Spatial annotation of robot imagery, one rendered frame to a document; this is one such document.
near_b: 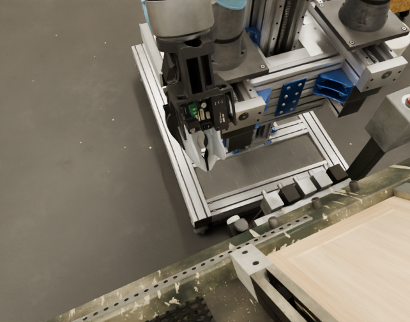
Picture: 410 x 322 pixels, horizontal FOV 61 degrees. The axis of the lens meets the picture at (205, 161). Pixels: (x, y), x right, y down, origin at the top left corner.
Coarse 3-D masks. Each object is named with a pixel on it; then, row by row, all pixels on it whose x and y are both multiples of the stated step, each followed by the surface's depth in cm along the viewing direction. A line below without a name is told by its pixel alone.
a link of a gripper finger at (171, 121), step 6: (168, 108) 47; (168, 114) 48; (168, 120) 48; (174, 120) 48; (168, 126) 48; (174, 126) 48; (174, 132) 49; (174, 138) 50; (180, 138) 49; (180, 144) 51
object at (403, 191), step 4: (404, 184) 97; (408, 184) 96; (396, 188) 96; (400, 188) 95; (404, 188) 94; (408, 188) 94; (396, 192) 96; (400, 192) 94; (404, 192) 93; (408, 192) 92; (396, 196) 96; (400, 196) 95; (404, 196) 93; (408, 196) 92
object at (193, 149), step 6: (186, 132) 48; (198, 132) 50; (186, 138) 50; (192, 138) 48; (186, 144) 50; (192, 144) 48; (198, 144) 51; (186, 150) 51; (192, 150) 49; (198, 150) 51; (192, 156) 51; (198, 156) 47; (198, 162) 47; (204, 162) 53; (204, 168) 53
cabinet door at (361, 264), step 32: (352, 224) 90; (384, 224) 85; (288, 256) 85; (320, 256) 81; (352, 256) 77; (384, 256) 73; (320, 288) 70; (352, 288) 67; (384, 288) 65; (352, 320) 59; (384, 320) 58
